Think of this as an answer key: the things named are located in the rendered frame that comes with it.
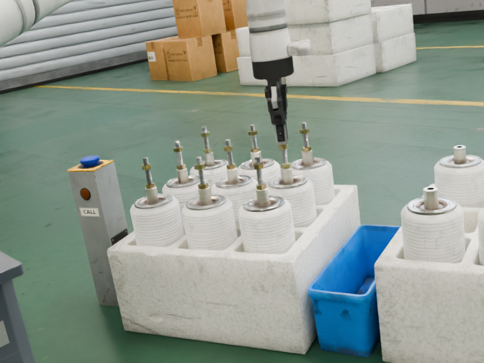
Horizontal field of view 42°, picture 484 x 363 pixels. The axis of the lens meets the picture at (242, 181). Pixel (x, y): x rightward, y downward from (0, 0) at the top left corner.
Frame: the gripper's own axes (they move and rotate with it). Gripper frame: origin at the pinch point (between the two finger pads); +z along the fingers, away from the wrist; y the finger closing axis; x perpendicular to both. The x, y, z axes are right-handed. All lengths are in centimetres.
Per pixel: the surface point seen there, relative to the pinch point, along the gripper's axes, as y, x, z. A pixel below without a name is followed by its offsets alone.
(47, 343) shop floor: 11, -51, 35
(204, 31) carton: -360, -77, 1
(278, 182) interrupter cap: -0.4, -1.8, 9.8
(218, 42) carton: -375, -70, 11
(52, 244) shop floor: -43, -73, 35
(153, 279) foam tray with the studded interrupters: 11.4, -26.4, 22.8
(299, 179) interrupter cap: -0.6, 2.3, 9.8
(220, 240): 11.5, -12.6, 16.1
